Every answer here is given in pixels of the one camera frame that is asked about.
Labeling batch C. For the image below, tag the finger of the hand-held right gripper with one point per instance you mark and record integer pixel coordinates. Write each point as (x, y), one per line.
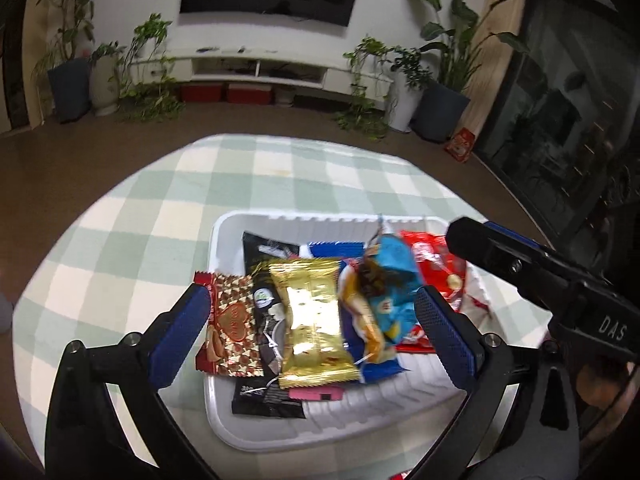
(490, 250)
(515, 233)

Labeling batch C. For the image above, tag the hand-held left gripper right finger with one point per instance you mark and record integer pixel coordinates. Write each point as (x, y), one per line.
(447, 340)

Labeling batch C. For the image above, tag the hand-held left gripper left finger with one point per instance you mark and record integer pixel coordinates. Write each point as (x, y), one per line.
(182, 335)

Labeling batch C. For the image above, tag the red chocolate ball packet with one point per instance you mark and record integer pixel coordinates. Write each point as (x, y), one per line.
(430, 255)

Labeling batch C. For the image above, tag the blue roll cake packet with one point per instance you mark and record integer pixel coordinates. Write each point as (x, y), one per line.
(377, 372)

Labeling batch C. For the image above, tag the light blue snack packet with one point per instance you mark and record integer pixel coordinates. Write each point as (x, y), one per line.
(395, 280)

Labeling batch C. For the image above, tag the black snack packet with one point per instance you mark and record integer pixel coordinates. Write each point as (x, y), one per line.
(267, 400)

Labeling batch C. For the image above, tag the white plastic tray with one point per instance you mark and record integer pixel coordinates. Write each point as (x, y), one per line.
(350, 410)

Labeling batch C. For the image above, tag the gold snack packet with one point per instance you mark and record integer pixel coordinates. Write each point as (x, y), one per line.
(310, 320)

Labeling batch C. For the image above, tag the pink snack packet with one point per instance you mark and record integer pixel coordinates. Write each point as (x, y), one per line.
(315, 394)

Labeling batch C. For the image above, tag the person's right hand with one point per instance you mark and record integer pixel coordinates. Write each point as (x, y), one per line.
(605, 380)

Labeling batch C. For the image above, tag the red gold heart packet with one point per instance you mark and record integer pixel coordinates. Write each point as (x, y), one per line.
(232, 325)

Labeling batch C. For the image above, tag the red paper bag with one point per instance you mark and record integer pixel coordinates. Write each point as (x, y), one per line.
(460, 145)

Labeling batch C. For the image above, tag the glass sliding door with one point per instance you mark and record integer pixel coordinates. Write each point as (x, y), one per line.
(560, 135)

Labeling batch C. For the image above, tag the green checked tablecloth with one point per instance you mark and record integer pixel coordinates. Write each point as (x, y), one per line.
(125, 220)

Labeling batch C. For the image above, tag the broad leaf plant dark pot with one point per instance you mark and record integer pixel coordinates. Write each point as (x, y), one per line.
(442, 110)

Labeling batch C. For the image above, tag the vine plant white pot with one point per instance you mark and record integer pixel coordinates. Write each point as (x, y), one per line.
(402, 105)

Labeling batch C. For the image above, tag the grey bin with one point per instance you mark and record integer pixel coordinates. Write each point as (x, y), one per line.
(4, 312)

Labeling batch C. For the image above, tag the beige curtain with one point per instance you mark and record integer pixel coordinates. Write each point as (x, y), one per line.
(500, 20)

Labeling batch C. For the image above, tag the trailing green plant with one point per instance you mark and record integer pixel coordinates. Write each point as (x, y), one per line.
(150, 95)

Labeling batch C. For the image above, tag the red storage box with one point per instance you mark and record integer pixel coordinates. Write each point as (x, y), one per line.
(201, 92)
(249, 94)

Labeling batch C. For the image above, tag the small plant white pot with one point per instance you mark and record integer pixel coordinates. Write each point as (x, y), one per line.
(102, 85)

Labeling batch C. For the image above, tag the tall leafy plant dark pot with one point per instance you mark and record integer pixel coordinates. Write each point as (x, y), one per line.
(70, 90)

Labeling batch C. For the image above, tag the white television cabinet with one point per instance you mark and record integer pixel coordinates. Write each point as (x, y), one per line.
(225, 65)

